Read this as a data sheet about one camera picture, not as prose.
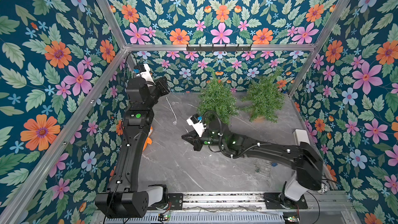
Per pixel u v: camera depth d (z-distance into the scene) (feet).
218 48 3.03
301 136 3.01
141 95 1.53
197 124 1.99
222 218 2.31
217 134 1.76
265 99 2.76
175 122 2.30
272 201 2.37
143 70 1.84
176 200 2.42
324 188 2.46
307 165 1.39
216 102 2.47
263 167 2.75
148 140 3.04
